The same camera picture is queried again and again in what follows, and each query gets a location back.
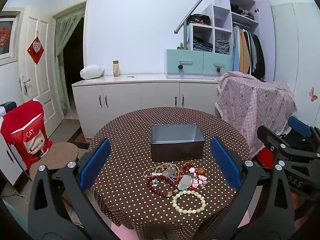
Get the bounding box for brown polka dot tablecloth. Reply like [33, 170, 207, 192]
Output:
[89, 107, 252, 230]

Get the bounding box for dark clothes on shelf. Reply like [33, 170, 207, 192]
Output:
[230, 3, 255, 21]

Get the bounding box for window with red decoration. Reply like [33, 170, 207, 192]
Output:
[0, 11, 23, 61]

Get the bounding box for white panel door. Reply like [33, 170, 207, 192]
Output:
[19, 16, 63, 138]

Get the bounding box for brown round stool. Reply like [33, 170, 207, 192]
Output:
[30, 142, 79, 180]

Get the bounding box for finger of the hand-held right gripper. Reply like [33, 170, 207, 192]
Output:
[287, 116, 320, 143]
[257, 125, 320, 167]

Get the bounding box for white sideboard cabinet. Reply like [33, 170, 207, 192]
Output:
[72, 74, 221, 143]

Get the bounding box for grey metal handrail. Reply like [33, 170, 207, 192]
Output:
[174, 0, 256, 46]

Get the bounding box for grey folded clothes stack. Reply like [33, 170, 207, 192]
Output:
[215, 39, 230, 54]

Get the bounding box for row of hanging clothes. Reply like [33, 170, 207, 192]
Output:
[232, 26, 266, 80]

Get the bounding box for grey metal tin box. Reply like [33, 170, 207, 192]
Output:
[150, 123, 206, 162]

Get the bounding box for white plastic bag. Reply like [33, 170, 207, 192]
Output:
[80, 64, 104, 80]

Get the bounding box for dark folded clothes pile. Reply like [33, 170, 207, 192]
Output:
[187, 13, 212, 26]

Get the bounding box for cream bead bracelet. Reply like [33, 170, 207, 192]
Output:
[172, 190, 207, 215]

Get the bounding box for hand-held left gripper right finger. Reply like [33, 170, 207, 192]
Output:
[210, 137, 293, 240]

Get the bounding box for teal drawer unit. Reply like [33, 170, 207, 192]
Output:
[166, 49, 234, 79]

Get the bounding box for white cable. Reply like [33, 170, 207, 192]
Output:
[2, 189, 26, 198]

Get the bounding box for white open shelf wardrobe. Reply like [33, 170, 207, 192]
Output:
[186, 0, 275, 81]

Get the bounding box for silver door handle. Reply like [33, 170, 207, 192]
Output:
[19, 76, 31, 94]

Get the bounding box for pink printed blanket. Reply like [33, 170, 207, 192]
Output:
[215, 71, 298, 159]

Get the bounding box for dark red bead bracelet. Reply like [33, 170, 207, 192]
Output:
[146, 174, 178, 197]

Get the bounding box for green curtain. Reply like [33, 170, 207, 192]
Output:
[54, 7, 86, 116]

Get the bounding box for pink charm bracelet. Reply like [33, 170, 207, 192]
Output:
[189, 167, 208, 188]

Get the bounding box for silver chain necklace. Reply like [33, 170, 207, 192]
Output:
[143, 163, 179, 180]

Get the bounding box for folded jeans stack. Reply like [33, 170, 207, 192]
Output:
[193, 35, 213, 52]

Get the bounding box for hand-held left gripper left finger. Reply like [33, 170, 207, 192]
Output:
[27, 138, 112, 240]

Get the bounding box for red diamond door decoration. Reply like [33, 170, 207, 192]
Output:
[27, 36, 45, 65]

